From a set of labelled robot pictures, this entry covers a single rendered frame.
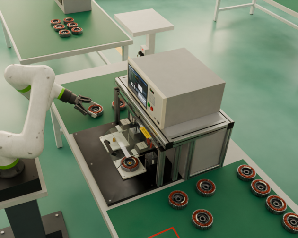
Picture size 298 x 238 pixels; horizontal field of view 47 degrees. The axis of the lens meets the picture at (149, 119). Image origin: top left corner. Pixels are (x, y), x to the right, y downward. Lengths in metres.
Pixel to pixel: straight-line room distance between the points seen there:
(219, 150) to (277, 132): 1.80
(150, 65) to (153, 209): 0.80
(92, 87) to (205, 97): 1.19
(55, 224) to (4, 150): 1.07
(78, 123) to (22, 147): 0.69
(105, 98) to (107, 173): 0.78
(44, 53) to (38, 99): 1.46
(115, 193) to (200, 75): 0.81
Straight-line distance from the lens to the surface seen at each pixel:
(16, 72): 2.04
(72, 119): 2.50
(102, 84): 2.84
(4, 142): 1.91
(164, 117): 1.80
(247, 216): 2.02
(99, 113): 2.48
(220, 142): 2.05
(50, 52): 3.36
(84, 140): 2.29
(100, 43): 3.47
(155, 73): 1.91
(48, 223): 2.84
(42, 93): 1.95
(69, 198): 2.97
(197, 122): 1.92
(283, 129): 3.90
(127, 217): 1.91
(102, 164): 2.13
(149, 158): 2.10
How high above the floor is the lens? 2.32
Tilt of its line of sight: 39 degrees down
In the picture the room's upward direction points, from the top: 3 degrees clockwise
